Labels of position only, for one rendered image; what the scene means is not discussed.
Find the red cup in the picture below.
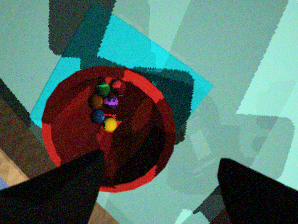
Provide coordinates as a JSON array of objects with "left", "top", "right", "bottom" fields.
[{"left": 41, "top": 66, "right": 176, "bottom": 193}]

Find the orange marble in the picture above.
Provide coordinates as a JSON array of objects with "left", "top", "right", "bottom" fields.
[{"left": 88, "top": 94, "right": 102, "bottom": 109}]

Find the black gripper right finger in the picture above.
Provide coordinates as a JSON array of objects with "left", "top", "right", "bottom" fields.
[{"left": 217, "top": 158, "right": 298, "bottom": 224}]

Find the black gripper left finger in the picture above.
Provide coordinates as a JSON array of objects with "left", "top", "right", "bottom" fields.
[{"left": 0, "top": 149, "right": 105, "bottom": 224}]

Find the tan wooden plank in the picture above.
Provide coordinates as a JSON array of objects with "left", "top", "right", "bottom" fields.
[{"left": 0, "top": 96, "right": 120, "bottom": 224}]

